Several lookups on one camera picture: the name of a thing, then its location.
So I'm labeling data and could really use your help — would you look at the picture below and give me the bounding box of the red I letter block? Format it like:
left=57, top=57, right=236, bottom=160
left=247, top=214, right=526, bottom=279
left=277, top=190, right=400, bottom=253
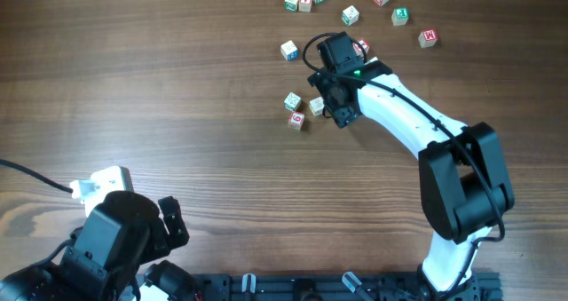
left=353, top=38, right=369, bottom=56

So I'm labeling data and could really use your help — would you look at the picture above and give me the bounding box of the blue-sided snail block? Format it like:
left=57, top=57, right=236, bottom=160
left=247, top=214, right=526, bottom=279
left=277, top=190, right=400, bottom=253
left=309, top=97, right=325, bottom=116

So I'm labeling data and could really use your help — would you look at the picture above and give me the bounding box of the blue P letter block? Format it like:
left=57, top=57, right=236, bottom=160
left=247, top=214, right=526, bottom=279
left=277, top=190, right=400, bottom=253
left=280, top=40, right=298, bottom=61

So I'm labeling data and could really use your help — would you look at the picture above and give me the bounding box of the green-sided bird block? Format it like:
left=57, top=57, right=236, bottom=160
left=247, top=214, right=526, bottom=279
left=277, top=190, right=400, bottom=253
left=284, top=92, right=302, bottom=112

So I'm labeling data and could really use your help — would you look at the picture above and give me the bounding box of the red 6 number block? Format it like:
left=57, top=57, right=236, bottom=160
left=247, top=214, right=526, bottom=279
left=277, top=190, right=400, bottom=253
left=288, top=111, right=305, bottom=131

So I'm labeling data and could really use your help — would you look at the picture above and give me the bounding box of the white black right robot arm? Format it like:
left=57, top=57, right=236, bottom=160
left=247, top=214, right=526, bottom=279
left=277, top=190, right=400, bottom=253
left=308, top=32, right=515, bottom=300

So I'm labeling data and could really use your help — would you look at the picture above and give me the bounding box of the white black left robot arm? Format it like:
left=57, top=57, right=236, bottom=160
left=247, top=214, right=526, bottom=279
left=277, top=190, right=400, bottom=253
left=1, top=191, right=189, bottom=300

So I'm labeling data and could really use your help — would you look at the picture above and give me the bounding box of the green-sided pattern block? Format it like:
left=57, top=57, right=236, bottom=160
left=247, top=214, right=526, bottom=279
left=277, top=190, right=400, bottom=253
left=342, top=5, right=359, bottom=27

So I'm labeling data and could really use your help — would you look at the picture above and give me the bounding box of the red V letter block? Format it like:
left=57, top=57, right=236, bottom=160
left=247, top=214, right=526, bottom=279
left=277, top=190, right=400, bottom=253
left=298, top=0, right=312, bottom=12

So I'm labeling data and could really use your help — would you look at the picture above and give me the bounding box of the green E letter block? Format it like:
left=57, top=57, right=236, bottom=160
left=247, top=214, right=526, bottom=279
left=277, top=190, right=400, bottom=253
left=391, top=7, right=409, bottom=26

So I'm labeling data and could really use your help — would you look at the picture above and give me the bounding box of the green Z letter block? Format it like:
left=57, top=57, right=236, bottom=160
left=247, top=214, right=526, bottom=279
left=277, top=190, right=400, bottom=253
left=284, top=0, right=299, bottom=12

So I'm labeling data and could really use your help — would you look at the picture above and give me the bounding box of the red M letter block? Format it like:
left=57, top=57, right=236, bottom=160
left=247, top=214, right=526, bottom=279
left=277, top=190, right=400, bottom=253
left=418, top=29, right=438, bottom=48

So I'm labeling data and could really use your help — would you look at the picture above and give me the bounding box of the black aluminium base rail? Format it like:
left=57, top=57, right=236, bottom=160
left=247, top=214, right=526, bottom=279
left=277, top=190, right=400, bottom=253
left=190, top=270, right=505, bottom=301

